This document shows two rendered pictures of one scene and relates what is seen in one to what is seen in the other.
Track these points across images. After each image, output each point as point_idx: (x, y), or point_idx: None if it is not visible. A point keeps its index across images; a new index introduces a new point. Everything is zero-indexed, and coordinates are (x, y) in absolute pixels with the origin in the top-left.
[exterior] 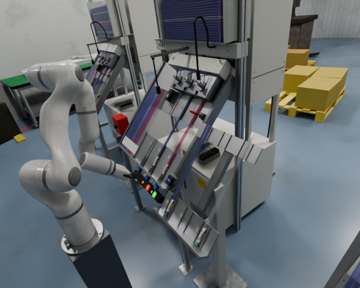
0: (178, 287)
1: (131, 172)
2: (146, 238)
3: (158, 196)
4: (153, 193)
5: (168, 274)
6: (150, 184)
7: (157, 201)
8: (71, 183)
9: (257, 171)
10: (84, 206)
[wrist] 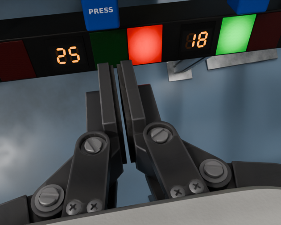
0: (203, 100)
1: (171, 153)
2: (59, 118)
3: (280, 18)
4: (223, 36)
5: (170, 106)
6: (144, 21)
7: None
8: None
9: None
10: None
